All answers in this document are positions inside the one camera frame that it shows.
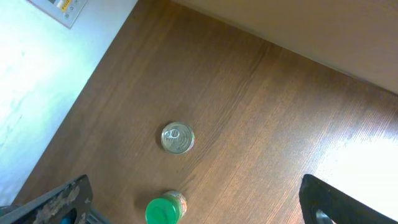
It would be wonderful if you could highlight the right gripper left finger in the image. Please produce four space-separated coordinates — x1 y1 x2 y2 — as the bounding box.
1 174 93 224

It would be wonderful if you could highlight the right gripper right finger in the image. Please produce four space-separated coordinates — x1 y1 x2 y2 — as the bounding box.
299 174 397 224

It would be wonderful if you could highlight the green lid glass jar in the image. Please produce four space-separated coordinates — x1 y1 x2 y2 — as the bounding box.
145 190 187 224

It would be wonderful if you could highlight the silver pull-tab tin can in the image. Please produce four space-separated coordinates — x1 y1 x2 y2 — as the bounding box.
160 122 195 154

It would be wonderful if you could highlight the grey plastic shopping basket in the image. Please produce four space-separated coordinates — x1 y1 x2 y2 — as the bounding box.
1 204 111 224

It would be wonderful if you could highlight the grey wall control panel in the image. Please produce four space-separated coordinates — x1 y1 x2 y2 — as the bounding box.
28 0 87 29

